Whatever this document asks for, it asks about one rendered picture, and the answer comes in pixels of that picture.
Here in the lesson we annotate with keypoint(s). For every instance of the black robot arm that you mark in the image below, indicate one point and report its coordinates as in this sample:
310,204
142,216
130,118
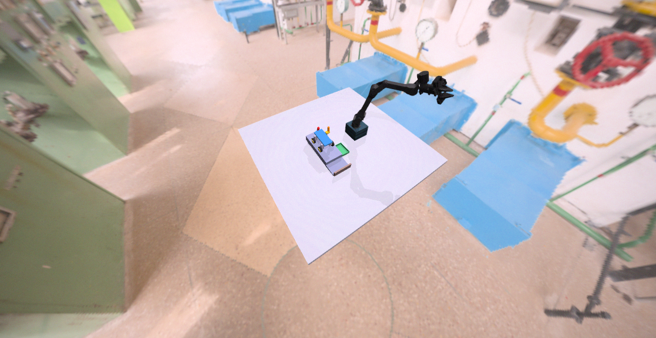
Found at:
409,88

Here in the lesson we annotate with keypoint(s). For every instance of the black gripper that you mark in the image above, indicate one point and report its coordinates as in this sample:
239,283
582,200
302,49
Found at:
437,87

